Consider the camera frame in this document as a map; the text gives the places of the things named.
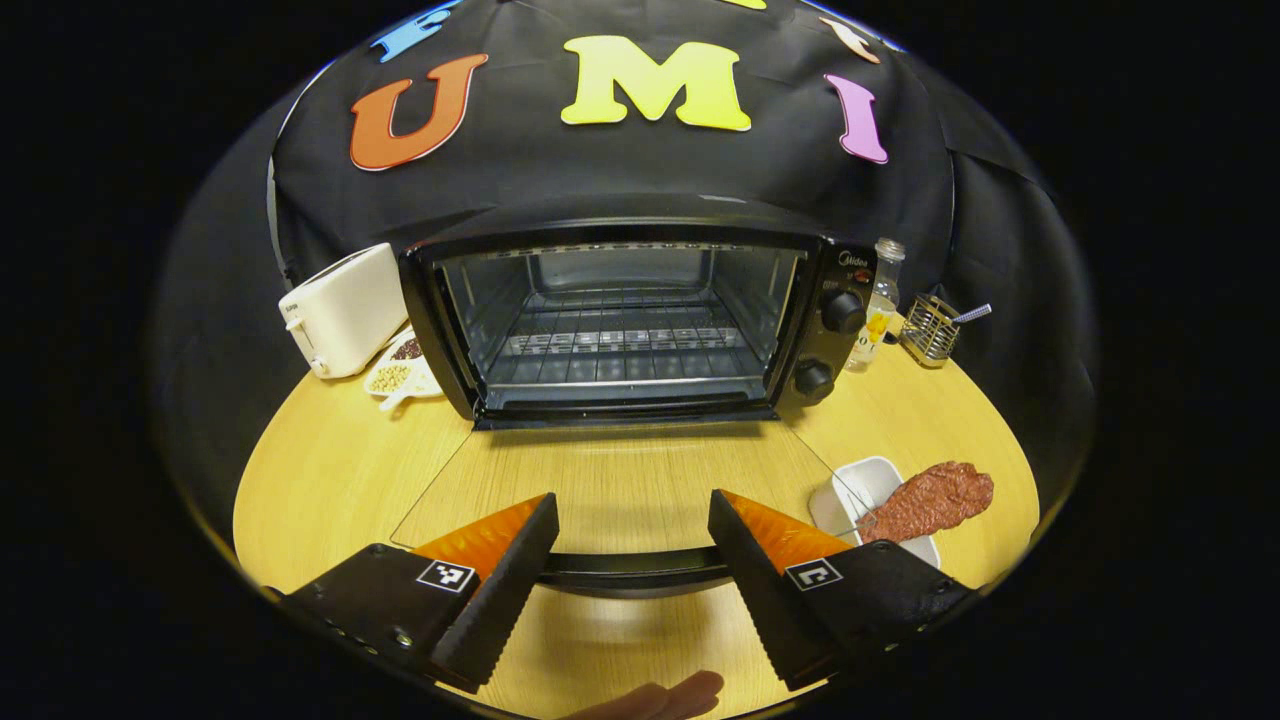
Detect small white rectangular dish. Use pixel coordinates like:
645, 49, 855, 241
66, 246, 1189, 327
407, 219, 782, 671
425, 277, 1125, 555
808, 456, 941, 569

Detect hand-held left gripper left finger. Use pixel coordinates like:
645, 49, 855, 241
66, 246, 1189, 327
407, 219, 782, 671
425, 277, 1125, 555
283, 492, 561, 695

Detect metal wire holder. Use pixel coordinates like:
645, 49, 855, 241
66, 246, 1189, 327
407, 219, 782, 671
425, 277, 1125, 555
900, 293, 963, 369

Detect white divided dish of beans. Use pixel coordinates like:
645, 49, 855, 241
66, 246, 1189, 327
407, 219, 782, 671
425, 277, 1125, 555
362, 325, 446, 411

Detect clear glass bottle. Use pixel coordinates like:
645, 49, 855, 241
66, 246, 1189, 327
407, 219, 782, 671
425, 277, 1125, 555
845, 238, 906, 373

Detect brown meat slice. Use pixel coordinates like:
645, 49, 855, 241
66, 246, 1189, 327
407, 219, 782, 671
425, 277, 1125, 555
858, 461, 995, 546

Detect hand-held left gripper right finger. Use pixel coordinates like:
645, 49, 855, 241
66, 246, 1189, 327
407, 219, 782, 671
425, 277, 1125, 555
707, 489, 978, 693

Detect white toaster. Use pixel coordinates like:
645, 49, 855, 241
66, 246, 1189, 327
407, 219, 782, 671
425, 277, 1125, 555
278, 242, 409, 379

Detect black electric oven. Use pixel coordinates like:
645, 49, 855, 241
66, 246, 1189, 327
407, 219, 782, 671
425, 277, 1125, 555
390, 195, 881, 601

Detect metal oven rack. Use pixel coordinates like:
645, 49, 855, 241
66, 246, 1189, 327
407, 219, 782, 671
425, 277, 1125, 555
495, 285, 771, 386

